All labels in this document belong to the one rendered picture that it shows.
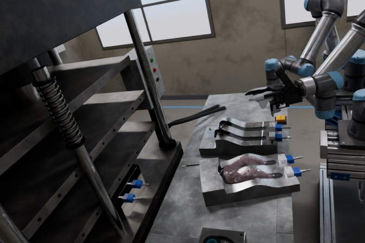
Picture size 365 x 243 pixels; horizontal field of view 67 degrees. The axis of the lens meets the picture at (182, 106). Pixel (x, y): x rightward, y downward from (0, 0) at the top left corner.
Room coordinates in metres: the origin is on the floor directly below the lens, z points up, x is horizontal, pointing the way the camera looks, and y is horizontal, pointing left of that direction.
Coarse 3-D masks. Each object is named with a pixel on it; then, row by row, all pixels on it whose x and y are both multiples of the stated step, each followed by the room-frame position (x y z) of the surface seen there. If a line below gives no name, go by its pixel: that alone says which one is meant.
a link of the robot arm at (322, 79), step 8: (328, 72) 0.94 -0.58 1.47; (336, 72) 0.93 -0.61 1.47; (320, 80) 0.91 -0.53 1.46; (328, 80) 0.90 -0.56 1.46; (336, 80) 0.90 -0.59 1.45; (320, 88) 0.90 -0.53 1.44; (328, 88) 0.90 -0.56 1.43; (336, 88) 0.90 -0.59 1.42; (320, 96) 0.91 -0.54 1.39; (328, 96) 0.90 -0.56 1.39
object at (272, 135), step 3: (270, 132) 1.40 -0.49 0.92; (273, 132) 1.39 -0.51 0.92; (270, 135) 1.37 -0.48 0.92; (273, 135) 1.37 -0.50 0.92; (276, 135) 1.37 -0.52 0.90; (279, 135) 1.37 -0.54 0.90; (270, 138) 1.36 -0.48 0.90; (273, 138) 1.35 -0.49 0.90; (276, 138) 1.35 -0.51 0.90; (279, 138) 1.34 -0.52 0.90; (282, 138) 1.35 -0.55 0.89; (279, 141) 1.34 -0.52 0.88
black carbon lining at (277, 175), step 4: (272, 160) 1.22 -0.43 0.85; (264, 164) 1.20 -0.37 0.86; (268, 164) 1.20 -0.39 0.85; (272, 164) 1.19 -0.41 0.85; (220, 168) 1.23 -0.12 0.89; (220, 172) 1.22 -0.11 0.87; (272, 176) 1.10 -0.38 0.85; (276, 176) 1.10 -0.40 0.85; (280, 176) 1.09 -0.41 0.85; (224, 180) 1.15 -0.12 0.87
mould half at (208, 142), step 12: (228, 120) 1.63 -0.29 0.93; (240, 132) 1.51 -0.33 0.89; (252, 132) 1.49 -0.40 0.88; (264, 132) 1.45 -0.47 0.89; (276, 132) 1.42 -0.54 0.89; (204, 144) 1.53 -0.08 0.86; (216, 144) 1.46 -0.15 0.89; (228, 144) 1.42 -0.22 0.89; (240, 144) 1.40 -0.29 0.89; (252, 144) 1.37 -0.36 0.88; (264, 144) 1.34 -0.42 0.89; (276, 144) 1.31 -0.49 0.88
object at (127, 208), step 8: (136, 168) 1.35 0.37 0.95; (128, 176) 1.28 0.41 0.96; (136, 176) 1.32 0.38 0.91; (120, 184) 1.23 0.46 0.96; (128, 184) 1.24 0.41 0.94; (120, 192) 1.17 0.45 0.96; (128, 192) 1.22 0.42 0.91; (136, 192) 1.27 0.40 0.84; (112, 200) 1.14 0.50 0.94; (120, 200) 1.14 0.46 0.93; (136, 200) 1.25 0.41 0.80; (120, 208) 1.13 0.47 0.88; (128, 208) 1.17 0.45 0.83; (104, 216) 1.19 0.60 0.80; (120, 216) 1.14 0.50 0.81; (128, 216) 1.14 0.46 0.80
